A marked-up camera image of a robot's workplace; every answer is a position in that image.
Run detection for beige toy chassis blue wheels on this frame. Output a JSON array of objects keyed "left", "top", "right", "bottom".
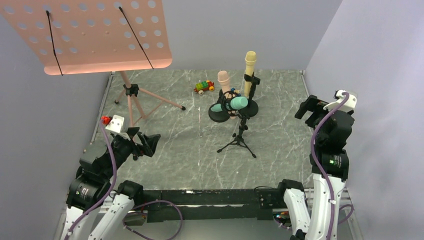
[{"left": 230, "top": 87, "right": 241, "bottom": 96}]

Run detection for black tripod shock-mount stand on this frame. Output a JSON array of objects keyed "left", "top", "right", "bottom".
[{"left": 216, "top": 110, "right": 257, "bottom": 158}]

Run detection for black base frame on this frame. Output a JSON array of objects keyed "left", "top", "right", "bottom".
[{"left": 75, "top": 180, "right": 342, "bottom": 223}]

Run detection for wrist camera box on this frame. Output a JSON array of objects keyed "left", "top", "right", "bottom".
[
  {"left": 100, "top": 114, "right": 128, "bottom": 134},
  {"left": 323, "top": 89, "right": 358, "bottom": 113}
]

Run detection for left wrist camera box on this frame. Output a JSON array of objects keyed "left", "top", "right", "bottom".
[{"left": 100, "top": 114, "right": 128, "bottom": 134}]

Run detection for beige microphone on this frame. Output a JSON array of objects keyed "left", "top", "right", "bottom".
[{"left": 244, "top": 50, "right": 257, "bottom": 97}]

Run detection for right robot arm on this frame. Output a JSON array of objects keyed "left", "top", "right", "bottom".
[{"left": 277, "top": 90, "right": 357, "bottom": 240}]

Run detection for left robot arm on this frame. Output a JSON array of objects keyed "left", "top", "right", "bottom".
[{"left": 60, "top": 127, "right": 161, "bottom": 240}]

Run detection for black round-base mic stand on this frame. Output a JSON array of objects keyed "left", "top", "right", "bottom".
[
  {"left": 239, "top": 72, "right": 261, "bottom": 118},
  {"left": 208, "top": 90, "right": 232, "bottom": 123}
]

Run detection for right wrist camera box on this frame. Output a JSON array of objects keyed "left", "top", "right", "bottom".
[{"left": 323, "top": 89, "right": 358, "bottom": 113}]

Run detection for pink perforated music stand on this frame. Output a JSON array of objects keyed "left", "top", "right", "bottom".
[{"left": 0, "top": 0, "right": 173, "bottom": 119}]

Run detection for pink microphone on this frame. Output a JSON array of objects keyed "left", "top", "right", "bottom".
[{"left": 217, "top": 70, "right": 237, "bottom": 114}]

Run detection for green microphone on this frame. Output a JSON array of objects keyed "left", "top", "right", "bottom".
[{"left": 210, "top": 96, "right": 249, "bottom": 113}]

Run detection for colourful toy brick car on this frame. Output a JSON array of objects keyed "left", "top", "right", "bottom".
[{"left": 193, "top": 80, "right": 215, "bottom": 95}]

